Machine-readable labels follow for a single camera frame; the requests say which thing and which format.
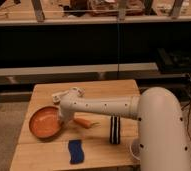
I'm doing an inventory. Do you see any orange ceramic bowl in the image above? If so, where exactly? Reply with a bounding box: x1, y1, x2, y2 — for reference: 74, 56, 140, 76
29, 106, 62, 139

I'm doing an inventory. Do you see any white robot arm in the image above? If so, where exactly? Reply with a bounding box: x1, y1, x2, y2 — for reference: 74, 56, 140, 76
59, 87, 191, 171

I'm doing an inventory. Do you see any orange carrot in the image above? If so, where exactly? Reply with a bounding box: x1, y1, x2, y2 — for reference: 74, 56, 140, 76
73, 118, 96, 129

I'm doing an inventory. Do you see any white rectangular box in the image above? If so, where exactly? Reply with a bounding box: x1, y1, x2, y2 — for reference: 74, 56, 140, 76
52, 92, 66, 103

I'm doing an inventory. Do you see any blue sponge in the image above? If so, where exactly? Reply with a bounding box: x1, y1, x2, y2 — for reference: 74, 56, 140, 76
68, 140, 84, 164

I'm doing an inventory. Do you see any black white striped block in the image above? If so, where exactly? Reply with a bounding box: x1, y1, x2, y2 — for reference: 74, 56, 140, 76
109, 116, 121, 144

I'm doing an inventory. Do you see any white cup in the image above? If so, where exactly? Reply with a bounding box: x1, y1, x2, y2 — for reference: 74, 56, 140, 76
130, 138, 140, 160

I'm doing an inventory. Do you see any black equipment on shelf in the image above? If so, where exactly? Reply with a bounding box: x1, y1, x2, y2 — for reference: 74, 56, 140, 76
156, 48, 191, 74

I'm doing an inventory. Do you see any black cable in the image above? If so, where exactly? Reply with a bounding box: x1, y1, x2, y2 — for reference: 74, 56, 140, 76
180, 74, 191, 171

